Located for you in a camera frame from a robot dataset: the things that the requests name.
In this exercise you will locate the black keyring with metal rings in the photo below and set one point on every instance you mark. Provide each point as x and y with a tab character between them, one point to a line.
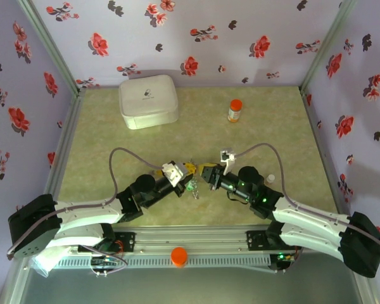
194	187

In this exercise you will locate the key with green tag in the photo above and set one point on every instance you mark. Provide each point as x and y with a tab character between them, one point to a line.
188	188

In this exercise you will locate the key with grey tag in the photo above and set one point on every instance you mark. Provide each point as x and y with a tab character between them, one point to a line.
270	179

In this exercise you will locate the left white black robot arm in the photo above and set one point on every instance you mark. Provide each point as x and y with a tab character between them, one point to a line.
82	215

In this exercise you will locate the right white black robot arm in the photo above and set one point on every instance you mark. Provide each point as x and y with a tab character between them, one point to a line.
310	218

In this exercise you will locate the orange capped pill bottle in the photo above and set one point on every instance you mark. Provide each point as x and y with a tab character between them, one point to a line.
235	111

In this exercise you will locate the orange round cap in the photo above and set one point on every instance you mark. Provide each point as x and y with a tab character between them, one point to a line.
179	256

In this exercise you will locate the white medicine storage box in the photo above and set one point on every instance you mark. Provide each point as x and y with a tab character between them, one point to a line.
149	101

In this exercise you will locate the clear plastic bag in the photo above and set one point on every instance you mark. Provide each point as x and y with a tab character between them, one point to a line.
47	263

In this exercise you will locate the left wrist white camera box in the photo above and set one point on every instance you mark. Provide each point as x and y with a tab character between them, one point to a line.
174	172

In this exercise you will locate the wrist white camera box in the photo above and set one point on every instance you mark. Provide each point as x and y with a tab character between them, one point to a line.
228	158
174	172

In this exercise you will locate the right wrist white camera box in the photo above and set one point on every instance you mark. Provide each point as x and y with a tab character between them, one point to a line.
228	158

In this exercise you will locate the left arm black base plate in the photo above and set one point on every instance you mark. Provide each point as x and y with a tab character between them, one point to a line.
128	242

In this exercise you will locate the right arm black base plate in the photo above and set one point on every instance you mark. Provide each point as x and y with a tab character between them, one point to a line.
255	240

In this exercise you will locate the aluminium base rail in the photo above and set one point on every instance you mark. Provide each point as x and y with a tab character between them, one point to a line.
190	237

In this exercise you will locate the aluminium side rail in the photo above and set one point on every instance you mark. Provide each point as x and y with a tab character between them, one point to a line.
65	136
326	158

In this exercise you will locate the aluminium frame post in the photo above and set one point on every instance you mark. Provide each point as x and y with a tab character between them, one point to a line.
52	47
325	47

